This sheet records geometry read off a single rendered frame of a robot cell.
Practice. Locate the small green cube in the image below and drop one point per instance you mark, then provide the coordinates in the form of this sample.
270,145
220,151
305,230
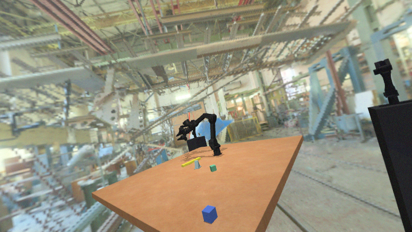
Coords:
213,168

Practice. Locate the blue block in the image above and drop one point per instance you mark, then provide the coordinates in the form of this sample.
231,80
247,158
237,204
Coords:
209,214

